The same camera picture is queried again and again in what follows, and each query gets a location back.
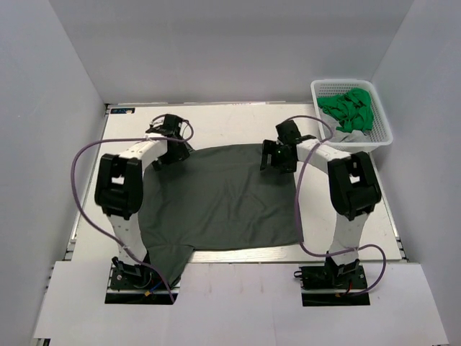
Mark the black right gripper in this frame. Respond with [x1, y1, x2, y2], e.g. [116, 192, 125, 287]
[261, 139, 298, 174]

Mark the dark grey t-shirt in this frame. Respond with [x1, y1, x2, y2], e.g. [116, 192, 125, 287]
[138, 144, 298, 284]

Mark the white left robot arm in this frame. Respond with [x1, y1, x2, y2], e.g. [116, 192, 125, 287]
[94, 114, 190, 288]

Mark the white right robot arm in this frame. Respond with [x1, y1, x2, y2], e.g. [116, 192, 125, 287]
[260, 118, 382, 288]

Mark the light grey t-shirt in basket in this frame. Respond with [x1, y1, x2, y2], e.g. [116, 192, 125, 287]
[321, 113, 370, 143]

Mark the blue label sticker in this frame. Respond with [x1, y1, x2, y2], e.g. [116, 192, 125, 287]
[110, 107, 135, 115]

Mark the green t-shirt in basket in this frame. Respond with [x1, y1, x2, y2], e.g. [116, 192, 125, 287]
[317, 88, 375, 133]

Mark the white plastic mesh basket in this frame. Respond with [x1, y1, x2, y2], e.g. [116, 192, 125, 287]
[310, 79, 393, 153]

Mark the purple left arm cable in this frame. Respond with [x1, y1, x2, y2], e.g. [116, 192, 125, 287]
[71, 113, 195, 303]

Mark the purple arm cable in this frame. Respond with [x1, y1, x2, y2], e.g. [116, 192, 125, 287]
[71, 113, 195, 303]
[286, 115, 388, 298]

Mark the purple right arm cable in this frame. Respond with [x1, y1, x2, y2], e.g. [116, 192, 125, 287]
[286, 115, 388, 298]

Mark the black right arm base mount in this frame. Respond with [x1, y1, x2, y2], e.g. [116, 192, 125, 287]
[293, 265, 370, 307]

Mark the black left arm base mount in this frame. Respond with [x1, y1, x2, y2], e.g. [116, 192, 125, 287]
[104, 257, 174, 306]

